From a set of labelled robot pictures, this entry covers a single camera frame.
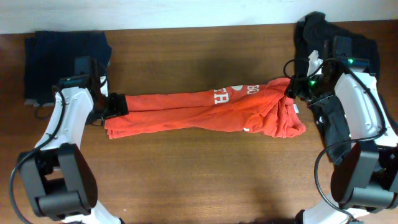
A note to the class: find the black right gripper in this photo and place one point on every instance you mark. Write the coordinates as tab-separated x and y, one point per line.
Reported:
296	88

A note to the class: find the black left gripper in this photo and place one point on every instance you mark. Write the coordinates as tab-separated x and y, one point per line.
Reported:
117	104

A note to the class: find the orange red printed t-shirt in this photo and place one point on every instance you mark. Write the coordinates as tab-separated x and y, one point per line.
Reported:
251	108

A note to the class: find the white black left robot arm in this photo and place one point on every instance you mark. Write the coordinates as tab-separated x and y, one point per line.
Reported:
57	180

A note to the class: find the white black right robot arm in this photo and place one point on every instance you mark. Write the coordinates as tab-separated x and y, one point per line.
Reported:
365	181

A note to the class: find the folded navy blue garment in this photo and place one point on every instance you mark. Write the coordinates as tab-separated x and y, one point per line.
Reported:
50	56

